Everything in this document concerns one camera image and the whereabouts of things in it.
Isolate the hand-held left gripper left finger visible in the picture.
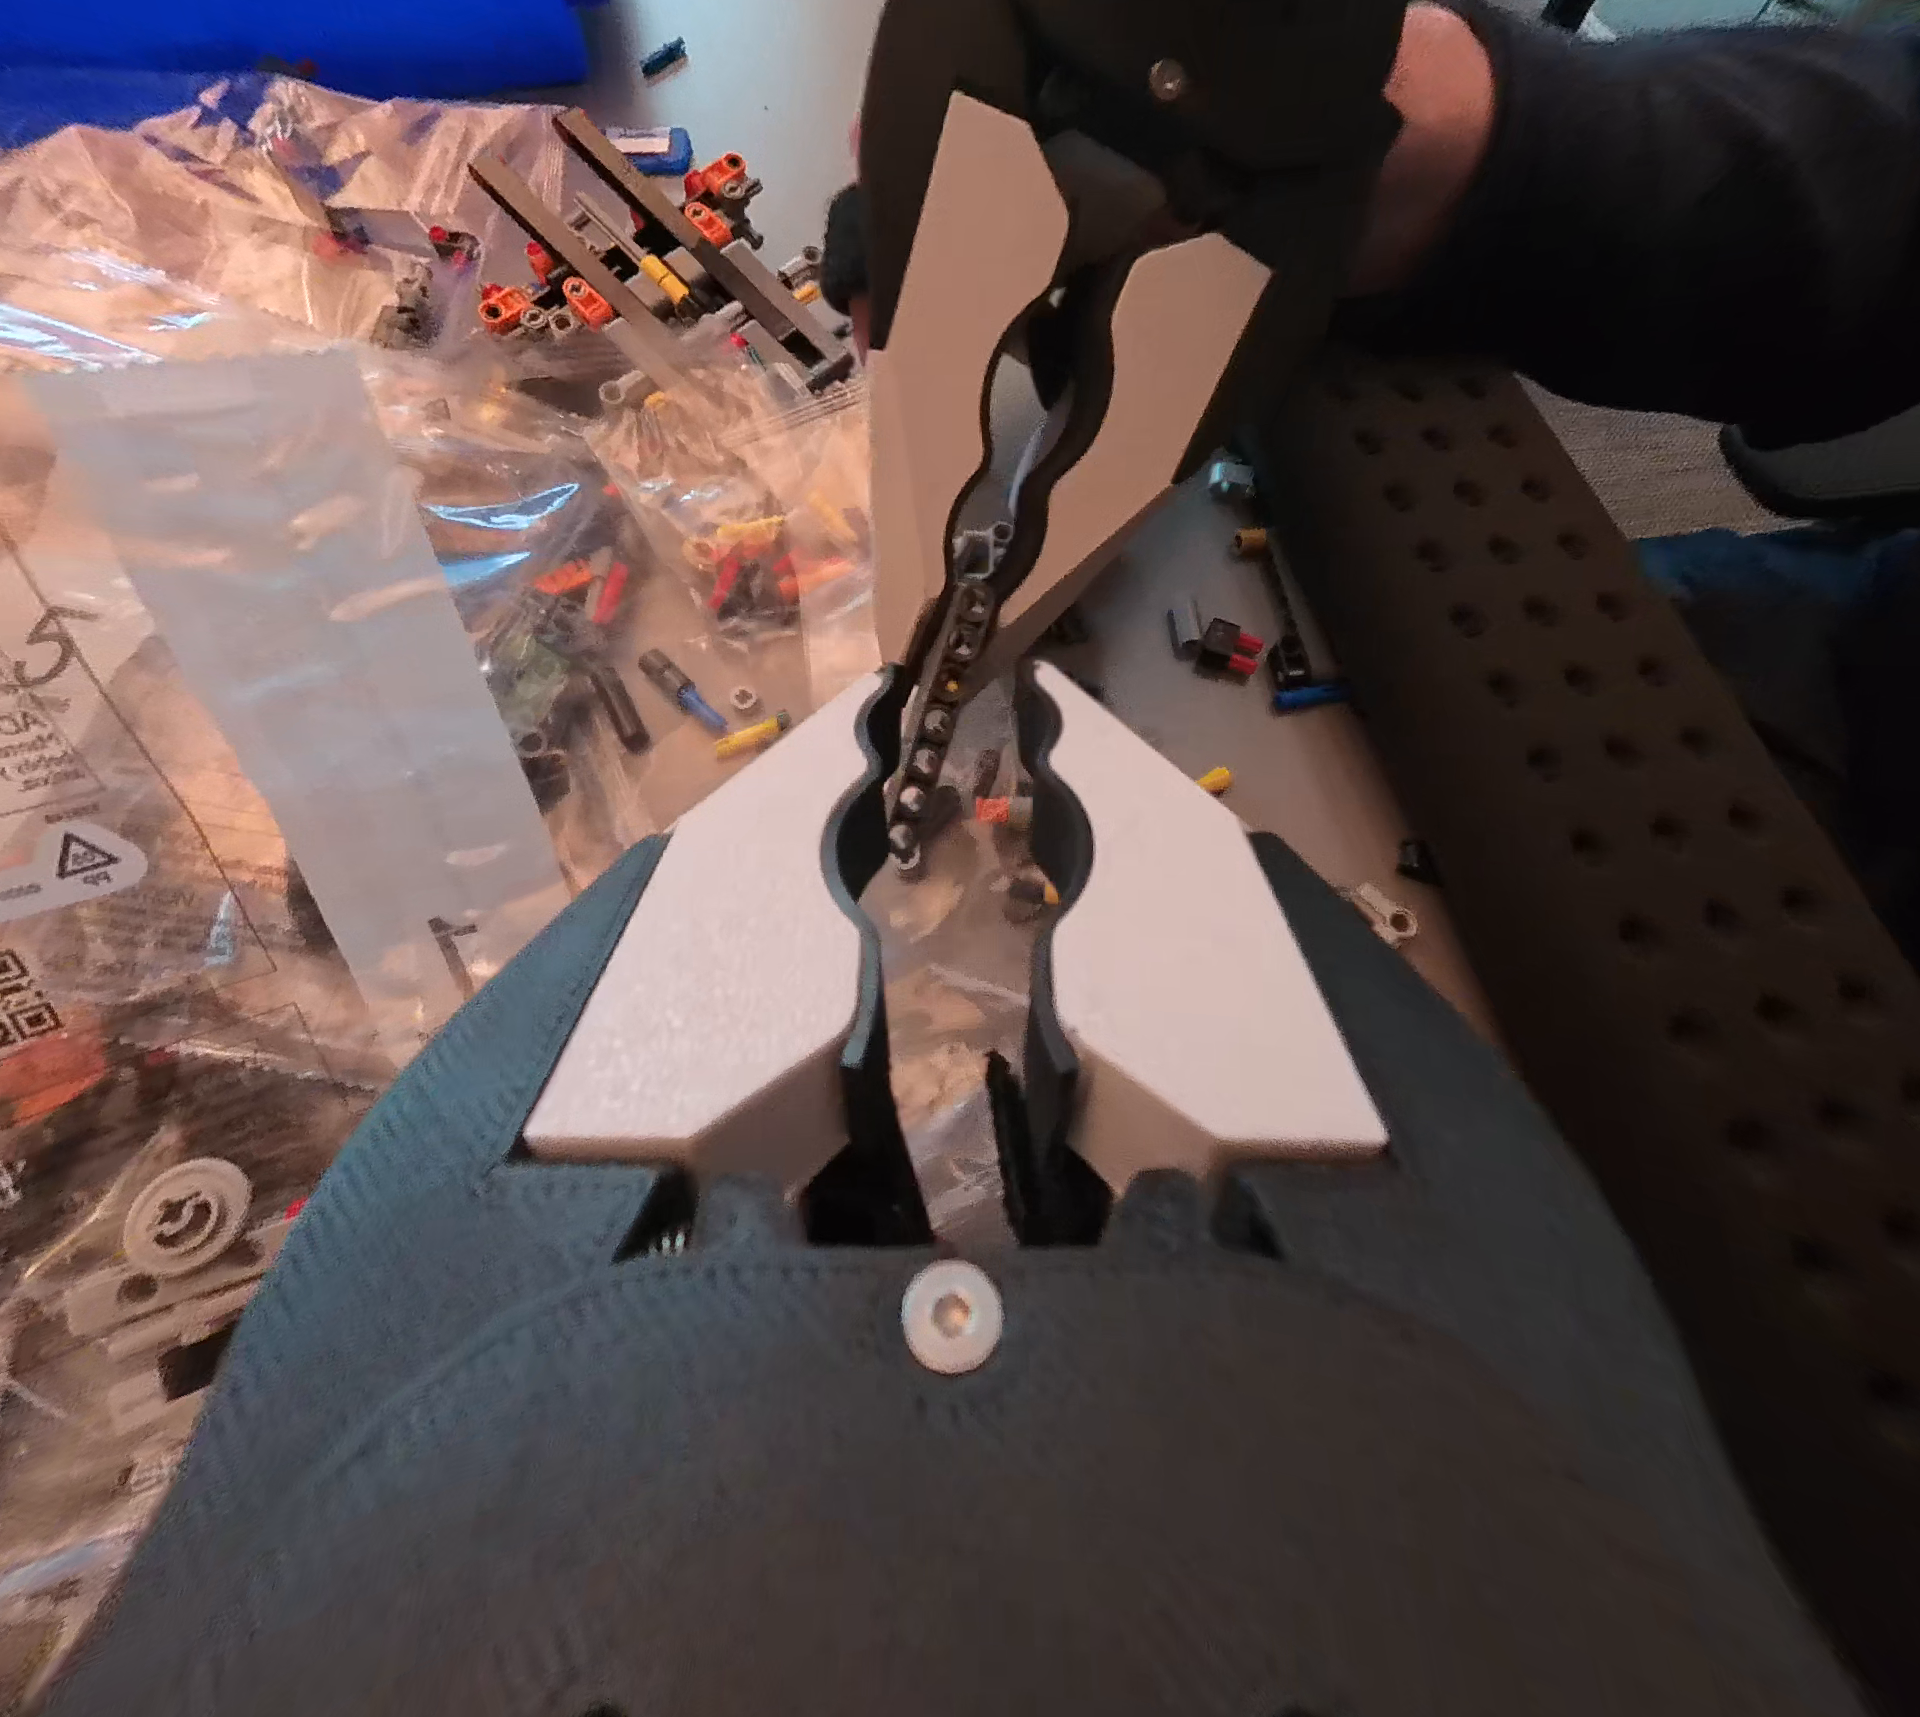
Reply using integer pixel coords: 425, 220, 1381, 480
521, 667, 935, 1249

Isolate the pile of clear lego bags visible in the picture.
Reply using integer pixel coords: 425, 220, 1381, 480
0, 75, 888, 1600

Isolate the black red lego pin block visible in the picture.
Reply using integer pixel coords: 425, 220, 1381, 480
1169, 598, 1269, 686

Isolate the large clear bag white label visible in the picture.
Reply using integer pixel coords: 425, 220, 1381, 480
0, 345, 579, 1105

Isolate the grey lego beam black connector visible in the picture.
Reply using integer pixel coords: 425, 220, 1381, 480
1265, 539, 1314, 686

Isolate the dark lego beam with holes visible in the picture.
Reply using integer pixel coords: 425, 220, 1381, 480
876, 520, 1010, 877

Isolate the lego chassis frame assembly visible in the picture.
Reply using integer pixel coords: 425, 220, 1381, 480
463, 109, 864, 398

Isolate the person's leg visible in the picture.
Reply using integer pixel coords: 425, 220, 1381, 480
1625, 516, 1920, 878

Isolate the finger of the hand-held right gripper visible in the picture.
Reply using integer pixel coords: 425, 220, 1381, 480
956, 229, 1277, 702
865, 89, 1079, 673

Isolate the black perforated pad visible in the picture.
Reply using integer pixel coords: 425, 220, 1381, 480
1243, 352, 1920, 1717

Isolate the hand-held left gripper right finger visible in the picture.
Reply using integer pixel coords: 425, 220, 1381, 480
985, 659, 1391, 1249

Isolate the person's right hand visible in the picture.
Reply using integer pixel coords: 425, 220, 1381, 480
1345, 0, 1501, 305

